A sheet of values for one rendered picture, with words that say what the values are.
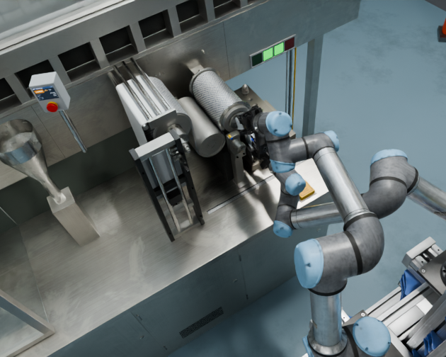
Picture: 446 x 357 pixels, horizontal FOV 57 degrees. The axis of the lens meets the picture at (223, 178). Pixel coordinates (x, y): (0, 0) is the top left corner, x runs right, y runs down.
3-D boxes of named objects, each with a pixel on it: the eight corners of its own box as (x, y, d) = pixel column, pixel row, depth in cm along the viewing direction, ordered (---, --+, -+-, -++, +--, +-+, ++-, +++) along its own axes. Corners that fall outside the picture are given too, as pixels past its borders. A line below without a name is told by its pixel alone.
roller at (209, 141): (201, 161, 166) (196, 142, 156) (173, 124, 180) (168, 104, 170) (227, 148, 169) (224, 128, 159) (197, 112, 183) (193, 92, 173)
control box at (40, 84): (44, 117, 118) (26, 91, 110) (47, 101, 122) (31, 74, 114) (68, 113, 118) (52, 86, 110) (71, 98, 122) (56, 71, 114)
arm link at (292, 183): (290, 200, 156) (290, 188, 149) (273, 181, 162) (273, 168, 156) (307, 191, 158) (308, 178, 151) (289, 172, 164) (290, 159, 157)
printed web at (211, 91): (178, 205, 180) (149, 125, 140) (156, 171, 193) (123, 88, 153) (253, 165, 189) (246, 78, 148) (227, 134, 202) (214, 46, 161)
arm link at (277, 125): (274, 142, 125) (268, 113, 123) (259, 139, 135) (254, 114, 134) (296, 134, 127) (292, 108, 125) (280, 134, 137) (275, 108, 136)
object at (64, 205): (76, 254, 172) (3, 172, 126) (67, 229, 180) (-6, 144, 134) (107, 238, 175) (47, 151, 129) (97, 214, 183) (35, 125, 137)
